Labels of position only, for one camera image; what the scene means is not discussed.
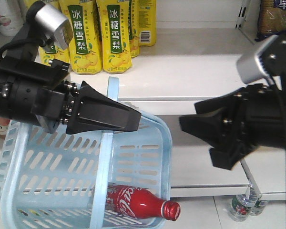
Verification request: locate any white store shelf unit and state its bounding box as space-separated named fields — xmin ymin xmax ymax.
xmin=0 ymin=0 xmax=286 ymax=229

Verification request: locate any clear water bottle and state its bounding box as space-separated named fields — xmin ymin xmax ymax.
xmin=229 ymin=194 xmax=257 ymax=222

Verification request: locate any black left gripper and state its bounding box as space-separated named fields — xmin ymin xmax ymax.
xmin=4 ymin=58 xmax=141 ymax=135

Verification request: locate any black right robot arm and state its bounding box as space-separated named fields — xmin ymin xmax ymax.
xmin=179 ymin=32 xmax=286 ymax=170

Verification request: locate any red coke bottle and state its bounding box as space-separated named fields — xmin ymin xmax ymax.
xmin=105 ymin=183 xmax=181 ymax=221

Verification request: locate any orange C100 drink bottle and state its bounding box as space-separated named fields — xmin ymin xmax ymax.
xmin=0 ymin=118 xmax=10 ymax=139

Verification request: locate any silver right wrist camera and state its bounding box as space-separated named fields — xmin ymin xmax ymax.
xmin=236 ymin=35 xmax=278 ymax=85

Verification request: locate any light blue plastic basket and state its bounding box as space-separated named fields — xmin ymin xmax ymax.
xmin=0 ymin=76 xmax=174 ymax=229

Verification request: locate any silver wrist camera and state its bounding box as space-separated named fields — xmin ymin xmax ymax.
xmin=236 ymin=35 xmax=278 ymax=85
xmin=34 ymin=1 xmax=73 ymax=50

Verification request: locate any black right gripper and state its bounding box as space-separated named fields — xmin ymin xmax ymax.
xmin=179 ymin=83 xmax=286 ymax=170

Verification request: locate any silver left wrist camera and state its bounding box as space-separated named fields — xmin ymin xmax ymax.
xmin=34 ymin=1 xmax=73 ymax=50

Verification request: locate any yellow pear drink bottle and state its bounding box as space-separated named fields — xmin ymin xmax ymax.
xmin=39 ymin=45 xmax=71 ymax=73
xmin=96 ymin=0 xmax=132 ymax=74
xmin=59 ymin=0 xmax=102 ymax=75

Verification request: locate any black cable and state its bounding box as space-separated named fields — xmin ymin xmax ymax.
xmin=0 ymin=35 xmax=48 ymax=60

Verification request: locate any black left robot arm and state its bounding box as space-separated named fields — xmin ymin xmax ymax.
xmin=0 ymin=0 xmax=141 ymax=135

